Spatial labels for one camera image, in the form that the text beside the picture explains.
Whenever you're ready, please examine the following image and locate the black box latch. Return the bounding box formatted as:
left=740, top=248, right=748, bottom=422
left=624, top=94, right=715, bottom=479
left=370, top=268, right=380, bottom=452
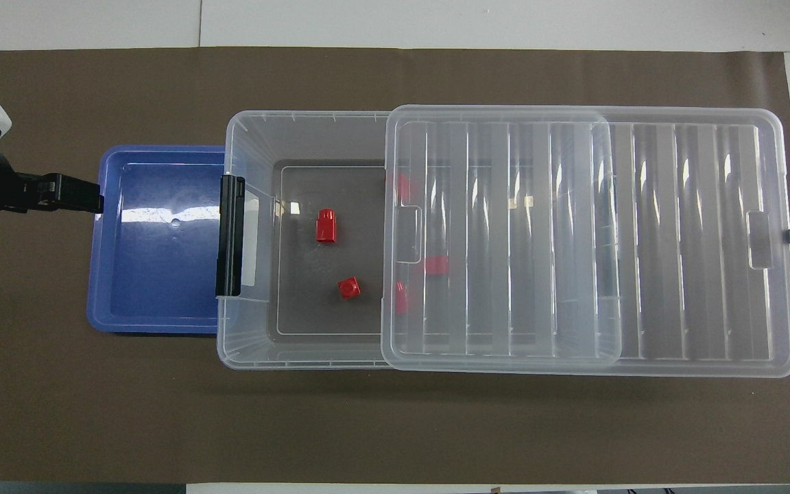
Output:
left=215, top=174, right=246, bottom=298

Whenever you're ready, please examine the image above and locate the clear ribbed plastic lid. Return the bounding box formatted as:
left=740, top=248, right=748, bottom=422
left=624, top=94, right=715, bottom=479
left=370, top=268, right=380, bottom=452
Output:
left=381, top=104, right=790, bottom=378

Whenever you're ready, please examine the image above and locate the clear plastic storage box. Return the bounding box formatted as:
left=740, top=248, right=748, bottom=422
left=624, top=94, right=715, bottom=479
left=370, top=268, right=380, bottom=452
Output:
left=216, top=110, right=623, bottom=371

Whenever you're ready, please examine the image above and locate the blue plastic tray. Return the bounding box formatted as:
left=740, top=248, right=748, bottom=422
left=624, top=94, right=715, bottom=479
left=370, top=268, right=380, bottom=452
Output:
left=86, top=144, right=227, bottom=335

